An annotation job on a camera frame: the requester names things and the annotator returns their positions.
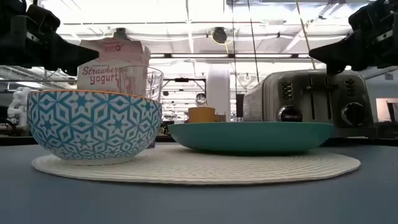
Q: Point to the green round plate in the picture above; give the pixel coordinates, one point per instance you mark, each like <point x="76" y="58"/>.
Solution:
<point x="252" y="137"/>

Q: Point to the silver four-slot toaster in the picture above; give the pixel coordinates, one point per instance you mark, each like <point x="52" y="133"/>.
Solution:
<point x="311" y="102"/>

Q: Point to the white machine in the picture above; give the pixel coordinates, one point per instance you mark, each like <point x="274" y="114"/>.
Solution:
<point x="19" y="104"/>

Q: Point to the pink strawberry yogurt cereal box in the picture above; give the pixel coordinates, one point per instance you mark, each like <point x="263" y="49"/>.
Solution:
<point x="102" y="62"/>

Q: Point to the orange plastic cup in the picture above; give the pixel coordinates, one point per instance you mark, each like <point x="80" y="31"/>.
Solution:
<point x="202" y="115"/>

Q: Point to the clear drinking glass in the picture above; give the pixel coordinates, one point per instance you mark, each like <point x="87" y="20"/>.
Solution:
<point x="146" y="82"/>

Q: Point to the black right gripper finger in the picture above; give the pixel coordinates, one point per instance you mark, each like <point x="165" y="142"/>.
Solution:
<point x="337" y="53"/>
<point x="333" y="70"/>

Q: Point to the blue white patterned bowl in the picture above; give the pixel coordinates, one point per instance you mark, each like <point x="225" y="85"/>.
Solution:
<point x="93" y="124"/>

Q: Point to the round white woven placemat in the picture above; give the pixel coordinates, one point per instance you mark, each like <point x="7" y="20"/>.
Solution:
<point x="199" y="169"/>

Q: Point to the white round pillar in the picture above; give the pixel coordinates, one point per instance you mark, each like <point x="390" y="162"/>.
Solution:
<point x="218" y="93"/>

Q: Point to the metal spoon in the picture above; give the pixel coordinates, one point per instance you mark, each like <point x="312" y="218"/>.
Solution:
<point x="201" y="99"/>

